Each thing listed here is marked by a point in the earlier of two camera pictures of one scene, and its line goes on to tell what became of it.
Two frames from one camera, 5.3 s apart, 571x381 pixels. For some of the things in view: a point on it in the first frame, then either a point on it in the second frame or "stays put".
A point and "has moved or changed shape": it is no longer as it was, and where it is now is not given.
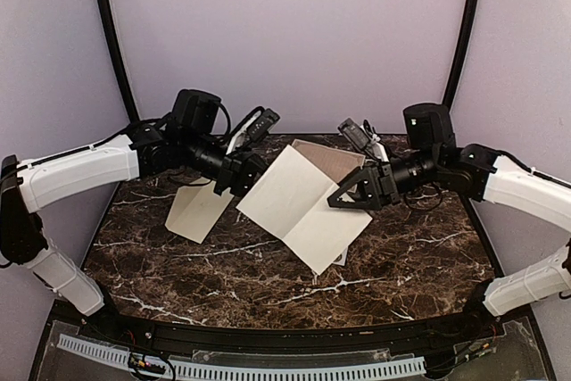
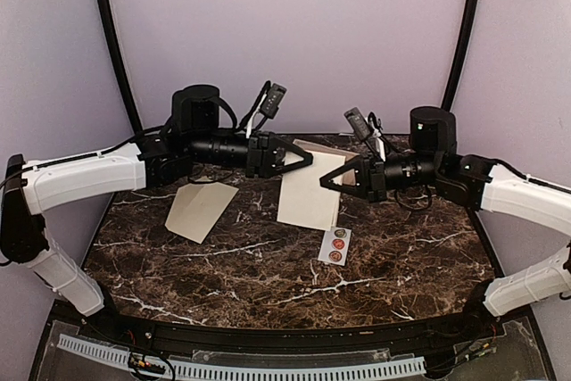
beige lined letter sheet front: (290, 201) has moved or changed shape
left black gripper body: (233, 168) -> (256, 163)
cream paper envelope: (197, 210) stays put
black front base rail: (298, 337) stays put
